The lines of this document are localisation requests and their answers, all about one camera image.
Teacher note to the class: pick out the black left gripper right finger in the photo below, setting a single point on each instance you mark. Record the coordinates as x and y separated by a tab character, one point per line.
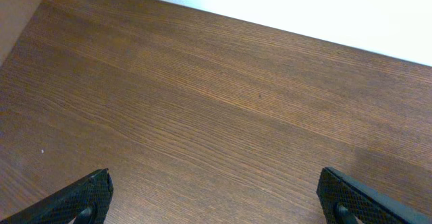
346	200

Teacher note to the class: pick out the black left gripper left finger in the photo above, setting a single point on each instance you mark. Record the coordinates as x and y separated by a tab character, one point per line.
84	201

